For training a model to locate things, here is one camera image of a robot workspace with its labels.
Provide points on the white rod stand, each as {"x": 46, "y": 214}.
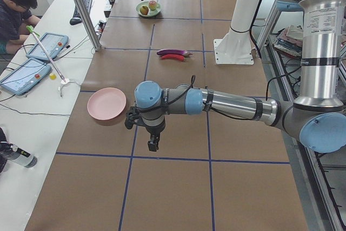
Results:
{"x": 64, "y": 81}

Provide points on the small yellow cap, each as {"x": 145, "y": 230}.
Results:
{"x": 52, "y": 76}

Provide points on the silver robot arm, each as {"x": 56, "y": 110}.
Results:
{"x": 314, "y": 118}

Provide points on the blue teach pendant far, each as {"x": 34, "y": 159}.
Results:
{"x": 53, "y": 43}

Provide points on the black computer mouse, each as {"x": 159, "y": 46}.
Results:
{"x": 75, "y": 21}

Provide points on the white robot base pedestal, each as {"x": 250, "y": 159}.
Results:
{"x": 235, "y": 46}

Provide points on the red green peach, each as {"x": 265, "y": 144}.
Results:
{"x": 153, "y": 5}

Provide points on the stack of books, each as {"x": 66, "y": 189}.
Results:
{"x": 290, "y": 40}

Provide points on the grey spray bottle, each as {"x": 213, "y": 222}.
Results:
{"x": 17, "y": 155}

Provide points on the white side table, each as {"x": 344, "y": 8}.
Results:
{"x": 36, "y": 121}

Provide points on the red chili pepper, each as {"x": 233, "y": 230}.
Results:
{"x": 177, "y": 57}

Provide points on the blue teach pendant near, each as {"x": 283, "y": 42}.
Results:
{"x": 26, "y": 76}

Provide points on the light green plate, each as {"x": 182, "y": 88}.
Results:
{"x": 151, "y": 13}

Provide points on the blue teach pendant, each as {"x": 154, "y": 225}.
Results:
{"x": 53, "y": 43}
{"x": 26, "y": 76}

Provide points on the seated person dark shirt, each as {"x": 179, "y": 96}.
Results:
{"x": 15, "y": 17}

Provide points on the aluminium frame post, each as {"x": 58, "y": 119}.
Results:
{"x": 88, "y": 24}

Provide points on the purple eggplant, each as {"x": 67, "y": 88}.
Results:
{"x": 183, "y": 53}

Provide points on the pink plate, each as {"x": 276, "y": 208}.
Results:
{"x": 106, "y": 103}

